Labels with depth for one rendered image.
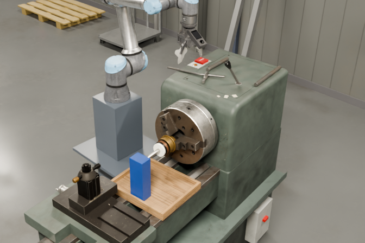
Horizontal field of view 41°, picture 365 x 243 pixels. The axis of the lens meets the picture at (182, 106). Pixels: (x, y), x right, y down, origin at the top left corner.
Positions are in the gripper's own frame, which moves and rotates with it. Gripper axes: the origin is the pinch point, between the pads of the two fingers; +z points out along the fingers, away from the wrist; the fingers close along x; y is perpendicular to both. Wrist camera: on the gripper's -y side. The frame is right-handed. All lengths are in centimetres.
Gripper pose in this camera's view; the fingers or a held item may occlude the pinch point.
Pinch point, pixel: (190, 61)
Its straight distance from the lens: 251.5
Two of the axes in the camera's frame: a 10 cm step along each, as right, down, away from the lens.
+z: -0.3, 8.7, 5.0
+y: -6.3, -4.0, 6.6
